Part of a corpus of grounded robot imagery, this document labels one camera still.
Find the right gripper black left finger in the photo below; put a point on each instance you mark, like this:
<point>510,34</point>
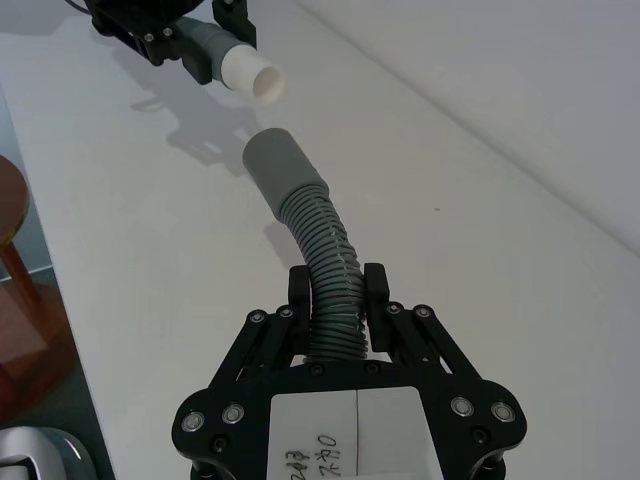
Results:
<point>260,345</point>

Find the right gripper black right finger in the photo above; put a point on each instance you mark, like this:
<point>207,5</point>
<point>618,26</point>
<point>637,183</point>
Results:
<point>425,345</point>

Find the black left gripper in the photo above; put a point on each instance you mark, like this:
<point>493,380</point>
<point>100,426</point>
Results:
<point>140,11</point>

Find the grey and white pipe fitting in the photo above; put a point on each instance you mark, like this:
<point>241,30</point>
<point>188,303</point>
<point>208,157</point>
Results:
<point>240,70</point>

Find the brown wooden stool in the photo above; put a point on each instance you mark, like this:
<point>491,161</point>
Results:
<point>30,340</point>

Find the silver grey plastic housing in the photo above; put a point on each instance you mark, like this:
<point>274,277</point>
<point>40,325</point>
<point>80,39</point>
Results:
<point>35,452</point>

